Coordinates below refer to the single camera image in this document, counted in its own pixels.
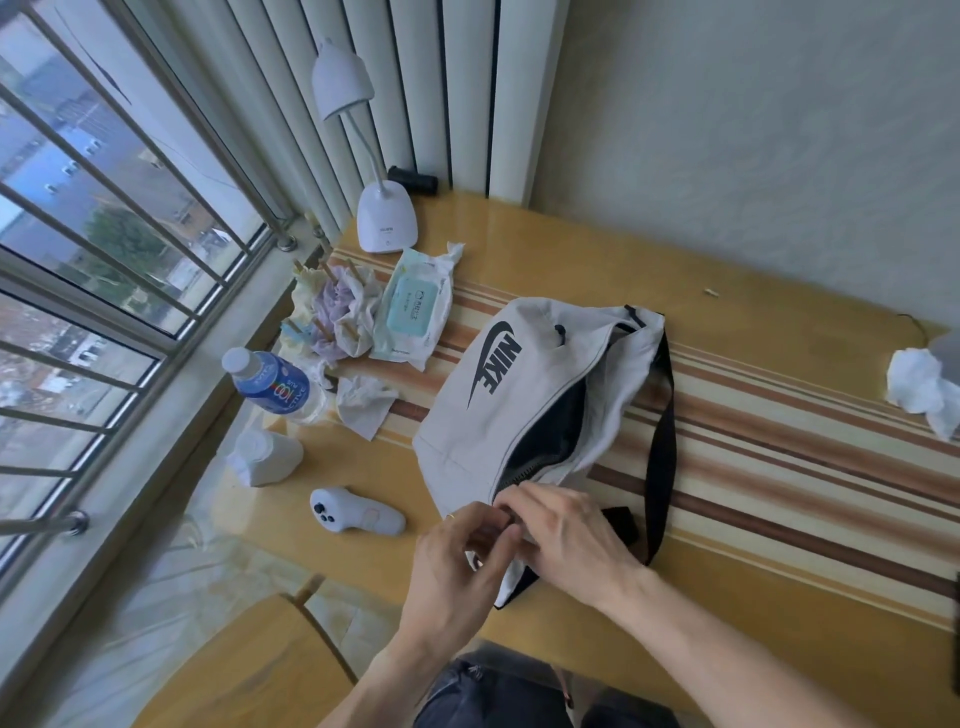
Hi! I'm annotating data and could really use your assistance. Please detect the person's left hand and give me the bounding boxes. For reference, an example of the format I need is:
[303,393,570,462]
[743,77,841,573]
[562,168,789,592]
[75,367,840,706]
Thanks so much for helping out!
[397,501,526,663]

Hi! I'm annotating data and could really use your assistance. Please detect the person's right hand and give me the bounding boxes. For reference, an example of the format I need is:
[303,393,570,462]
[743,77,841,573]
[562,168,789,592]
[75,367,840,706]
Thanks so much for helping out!
[491,480,654,612]

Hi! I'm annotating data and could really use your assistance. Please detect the white waist bag black strap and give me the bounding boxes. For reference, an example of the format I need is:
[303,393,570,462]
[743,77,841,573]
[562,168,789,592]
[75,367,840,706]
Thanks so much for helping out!
[412,296,678,610]

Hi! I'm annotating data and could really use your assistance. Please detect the person's left forearm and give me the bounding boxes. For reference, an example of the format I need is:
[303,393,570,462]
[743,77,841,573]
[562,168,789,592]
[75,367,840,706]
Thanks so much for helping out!
[318,637,454,728]

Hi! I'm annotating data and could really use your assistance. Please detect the person's right forearm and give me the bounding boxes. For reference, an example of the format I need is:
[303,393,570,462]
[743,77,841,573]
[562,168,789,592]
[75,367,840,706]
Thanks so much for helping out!
[607,566,860,728]

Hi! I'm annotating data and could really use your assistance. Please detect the white handheld controller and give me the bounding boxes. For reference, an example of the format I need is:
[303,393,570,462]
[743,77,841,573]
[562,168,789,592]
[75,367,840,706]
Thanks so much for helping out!
[309,486,407,538]

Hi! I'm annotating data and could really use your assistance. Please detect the person's dark trousers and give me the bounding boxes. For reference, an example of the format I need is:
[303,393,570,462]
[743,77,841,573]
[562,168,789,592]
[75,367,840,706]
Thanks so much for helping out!
[414,651,680,728]

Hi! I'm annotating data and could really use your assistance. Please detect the wet wipes pack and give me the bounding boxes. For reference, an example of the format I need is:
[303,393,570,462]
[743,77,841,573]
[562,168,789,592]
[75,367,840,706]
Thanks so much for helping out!
[369,241,466,372]

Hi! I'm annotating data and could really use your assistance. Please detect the white plastic jar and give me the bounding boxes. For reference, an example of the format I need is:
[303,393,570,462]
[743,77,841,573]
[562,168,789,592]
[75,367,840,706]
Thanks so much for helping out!
[225,429,305,489]

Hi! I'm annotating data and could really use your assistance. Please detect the plastic water bottle blue label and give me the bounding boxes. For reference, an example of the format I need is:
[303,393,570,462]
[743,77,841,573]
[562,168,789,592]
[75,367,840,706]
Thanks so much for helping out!
[221,347,329,426]

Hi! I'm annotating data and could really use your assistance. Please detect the striped table runner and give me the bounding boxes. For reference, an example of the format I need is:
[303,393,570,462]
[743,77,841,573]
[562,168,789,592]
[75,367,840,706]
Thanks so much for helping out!
[330,246,960,601]

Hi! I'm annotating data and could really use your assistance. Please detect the pastel crumpled paper bundle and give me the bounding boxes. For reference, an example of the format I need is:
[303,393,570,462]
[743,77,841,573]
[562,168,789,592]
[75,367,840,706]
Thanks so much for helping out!
[279,255,391,369]

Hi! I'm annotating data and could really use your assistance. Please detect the wooden chair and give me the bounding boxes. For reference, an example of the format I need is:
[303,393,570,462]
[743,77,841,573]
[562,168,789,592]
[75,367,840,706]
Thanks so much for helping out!
[133,573,360,728]

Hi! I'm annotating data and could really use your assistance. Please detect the white desk lamp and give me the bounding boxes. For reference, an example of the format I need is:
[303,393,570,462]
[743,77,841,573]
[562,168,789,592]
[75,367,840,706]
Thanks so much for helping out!
[311,37,420,255]

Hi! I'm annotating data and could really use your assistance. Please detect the black cylindrical object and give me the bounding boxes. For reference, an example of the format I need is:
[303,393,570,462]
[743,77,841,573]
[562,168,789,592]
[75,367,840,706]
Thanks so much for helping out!
[386,168,439,195]

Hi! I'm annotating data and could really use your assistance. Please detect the large crumpled white tissue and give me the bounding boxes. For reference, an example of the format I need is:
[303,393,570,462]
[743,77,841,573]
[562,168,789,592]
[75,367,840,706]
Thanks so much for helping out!
[886,347,960,441]

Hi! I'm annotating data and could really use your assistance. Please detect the white vertical blinds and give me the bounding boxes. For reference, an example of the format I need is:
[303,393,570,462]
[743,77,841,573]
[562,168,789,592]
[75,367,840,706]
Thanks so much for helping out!
[123,0,571,241]

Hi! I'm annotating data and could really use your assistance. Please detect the metal window bars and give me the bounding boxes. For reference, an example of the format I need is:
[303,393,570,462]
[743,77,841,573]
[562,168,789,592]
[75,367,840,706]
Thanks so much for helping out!
[0,0,301,541]

